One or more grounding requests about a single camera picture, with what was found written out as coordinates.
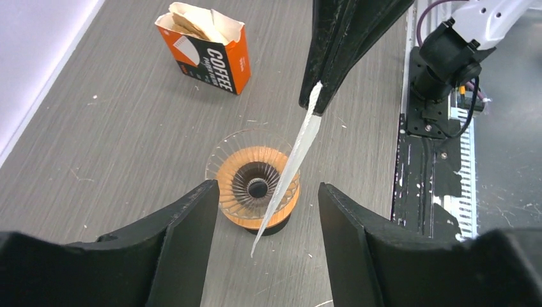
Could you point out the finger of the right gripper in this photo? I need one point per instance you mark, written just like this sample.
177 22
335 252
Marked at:
327 62
369 21

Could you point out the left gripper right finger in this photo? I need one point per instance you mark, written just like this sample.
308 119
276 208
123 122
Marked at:
373 262

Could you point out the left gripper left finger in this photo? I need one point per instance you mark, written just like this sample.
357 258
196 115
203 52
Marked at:
158 260

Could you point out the light wooden ring holder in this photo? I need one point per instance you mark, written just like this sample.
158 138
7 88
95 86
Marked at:
247 180

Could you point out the clear glass dripper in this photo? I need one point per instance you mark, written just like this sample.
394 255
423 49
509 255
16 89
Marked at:
243 139

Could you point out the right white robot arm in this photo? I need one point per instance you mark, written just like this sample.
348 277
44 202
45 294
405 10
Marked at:
484 23

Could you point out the orange coffee filter box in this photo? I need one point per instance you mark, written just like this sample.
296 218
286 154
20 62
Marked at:
223 66

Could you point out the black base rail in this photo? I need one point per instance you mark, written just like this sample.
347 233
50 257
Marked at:
435 177

